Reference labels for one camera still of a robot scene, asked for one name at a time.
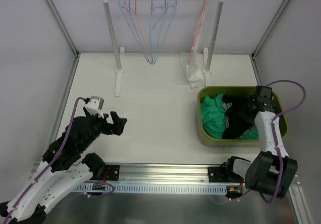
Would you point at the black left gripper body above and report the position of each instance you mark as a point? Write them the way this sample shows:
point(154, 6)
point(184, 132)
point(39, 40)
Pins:
point(107, 124)

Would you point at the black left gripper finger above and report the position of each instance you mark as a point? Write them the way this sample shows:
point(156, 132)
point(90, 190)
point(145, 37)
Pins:
point(117, 129)
point(117, 121)

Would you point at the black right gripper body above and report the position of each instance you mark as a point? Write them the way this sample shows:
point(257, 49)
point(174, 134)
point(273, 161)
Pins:
point(247, 111)

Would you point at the black tank top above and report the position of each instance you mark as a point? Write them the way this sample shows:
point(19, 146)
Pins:
point(237, 126)

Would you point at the grey tank top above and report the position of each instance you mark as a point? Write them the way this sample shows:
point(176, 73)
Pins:
point(226, 106)

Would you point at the green tank top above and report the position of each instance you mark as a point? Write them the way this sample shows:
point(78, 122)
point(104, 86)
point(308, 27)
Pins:
point(213, 119)

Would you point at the white tank top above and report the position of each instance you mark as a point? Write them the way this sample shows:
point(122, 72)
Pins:
point(193, 72)

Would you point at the pink wire hanger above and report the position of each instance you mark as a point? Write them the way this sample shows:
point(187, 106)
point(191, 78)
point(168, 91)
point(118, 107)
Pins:
point(135, 21)

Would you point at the light blue wire hanger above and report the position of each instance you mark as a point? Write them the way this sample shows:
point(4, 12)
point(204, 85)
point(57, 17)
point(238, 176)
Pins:
point(123, 10)

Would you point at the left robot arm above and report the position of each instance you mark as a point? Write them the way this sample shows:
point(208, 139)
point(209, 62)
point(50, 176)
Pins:
point(62, 168)

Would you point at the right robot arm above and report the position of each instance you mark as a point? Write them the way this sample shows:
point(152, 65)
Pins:
point(272, 171)

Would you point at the olive green plastic basin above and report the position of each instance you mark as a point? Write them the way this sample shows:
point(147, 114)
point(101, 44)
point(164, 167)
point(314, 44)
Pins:
point(203, 138)

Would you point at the white clothes rack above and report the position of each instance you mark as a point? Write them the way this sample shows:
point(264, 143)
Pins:
point(119, 52)

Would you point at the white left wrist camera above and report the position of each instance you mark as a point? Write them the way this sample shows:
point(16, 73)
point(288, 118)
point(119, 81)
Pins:
point(93, 107)

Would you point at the white slotted cable duct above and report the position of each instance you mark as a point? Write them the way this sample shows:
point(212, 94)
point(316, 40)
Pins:
point(207, 189)

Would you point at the aluminium mounting rail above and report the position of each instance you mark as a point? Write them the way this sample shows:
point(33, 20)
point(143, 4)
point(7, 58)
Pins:
point(140, 174)

